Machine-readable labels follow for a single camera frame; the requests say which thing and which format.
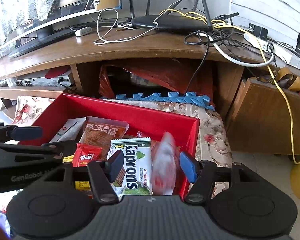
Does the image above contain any red yellow Trolli packet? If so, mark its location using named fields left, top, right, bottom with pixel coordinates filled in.
left=62, top=143, right=103, bottom=192

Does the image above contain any green Kaprons wafer packet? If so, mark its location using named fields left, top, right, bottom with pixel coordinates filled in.
left=107, top=137, right=153, bottom=198

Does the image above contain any white red sachet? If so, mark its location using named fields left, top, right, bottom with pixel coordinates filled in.
left=151, top=132, right=179, bottom=196

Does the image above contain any orange spicy snack packet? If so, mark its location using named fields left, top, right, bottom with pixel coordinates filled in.
left=79, top=116, right=129, bottom=160

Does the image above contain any pink red cake packet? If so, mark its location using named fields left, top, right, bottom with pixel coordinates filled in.
left=137, top=131, right=156, bottom=146

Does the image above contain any floral beige table cloth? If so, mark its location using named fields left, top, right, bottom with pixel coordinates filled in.
left=11, top=96, right=235, bottom=198

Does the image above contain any red cardboard box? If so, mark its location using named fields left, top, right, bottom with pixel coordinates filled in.
left=18, top=93, right=201, bottom=201

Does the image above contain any silver media player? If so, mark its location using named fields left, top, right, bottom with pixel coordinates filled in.
left=15, top=69, right=75, bottom=87

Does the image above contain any blue foam mat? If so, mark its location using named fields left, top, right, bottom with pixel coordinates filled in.
left=116, top=92, right=215, bottom=111

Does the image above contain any white small adapter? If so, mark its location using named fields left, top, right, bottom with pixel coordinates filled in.
left=75, top=27, right=92, bottom=37

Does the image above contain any wooden TV stand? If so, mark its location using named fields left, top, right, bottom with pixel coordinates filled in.
left=0, top=27, right=278, bottom=123

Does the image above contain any black television monitor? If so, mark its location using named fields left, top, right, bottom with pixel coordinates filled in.
left=5, top=0, right=123, bottom=59

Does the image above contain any white power strip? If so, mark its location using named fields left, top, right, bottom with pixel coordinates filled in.
left=244, top=33, right=300, bottom=70

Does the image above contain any black wifi router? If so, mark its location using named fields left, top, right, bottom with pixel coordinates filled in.
left=131, top=0, right=239, bottom=33

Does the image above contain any white thick cable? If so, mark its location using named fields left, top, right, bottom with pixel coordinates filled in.
left=199, top=32, right=276, bottom=68

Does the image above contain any yellow cable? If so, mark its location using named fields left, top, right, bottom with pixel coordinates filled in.
left=160, top=8, right=300, bottom=165

